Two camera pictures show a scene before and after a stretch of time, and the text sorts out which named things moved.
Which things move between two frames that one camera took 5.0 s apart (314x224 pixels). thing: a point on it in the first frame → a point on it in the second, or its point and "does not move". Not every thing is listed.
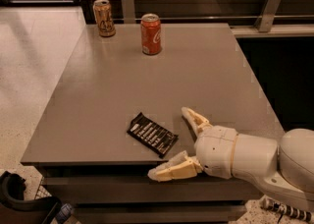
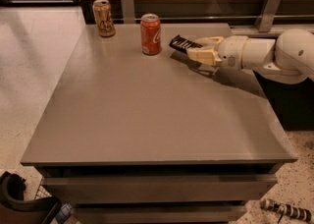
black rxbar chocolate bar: x=155 y=138 → x=183 y=43
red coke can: x=151 y=39 does not move
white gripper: x=216 y=150 → x=230 y=52
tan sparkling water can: x=103 y=17 does not move
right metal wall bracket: x=266 y=17 does not move
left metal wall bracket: x=128 y=5 does not move
